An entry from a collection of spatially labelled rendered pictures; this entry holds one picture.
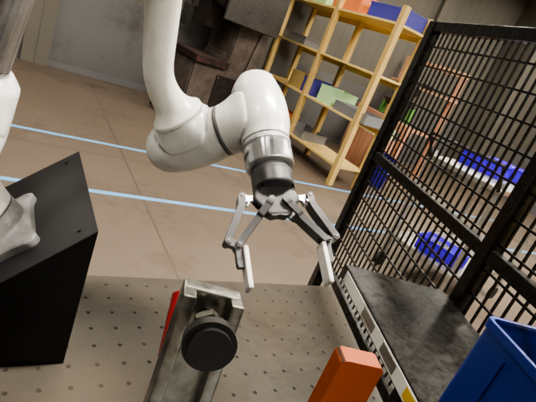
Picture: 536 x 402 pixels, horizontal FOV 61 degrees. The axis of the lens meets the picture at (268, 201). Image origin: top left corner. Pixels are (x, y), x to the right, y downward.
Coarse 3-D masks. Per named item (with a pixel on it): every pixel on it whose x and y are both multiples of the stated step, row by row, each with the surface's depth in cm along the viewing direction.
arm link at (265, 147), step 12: (264, 132) 79; (276, 132) 80; (252, 144) 79; (264, 144) 78; (276, 144) 79; (288, 144) 81; (252, 156) 79; (264, 156) 78; (276, 156) 78; (288, 156) 79; (252, 168) 80
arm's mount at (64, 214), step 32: (64, 160) 98; (32, 192) 91; (64, 192) 87; (64, 224) 78; (96, 224) 75; (32, 256) 73; (64, 256) 72; (0, 288) 70; (32, 288) 73; (64, 288) 75; (0, 320) 73; (32, 320) 75; (64, 320) 78; (0, 352) 75; (32, 352) 78; (64, 352) 81
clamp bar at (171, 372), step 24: (192, 288) 26; (216, 288) 27; (192, 312) 26; (216, 312) 26; (240, 312) 26; (168, 336) 26; (192, 336) 23; (216, 336) 23; (168, 360) 26; (192, 360) 23; (216, 360) 23; (168, 384) 27; (192, 384) 27; (216, 384) 27
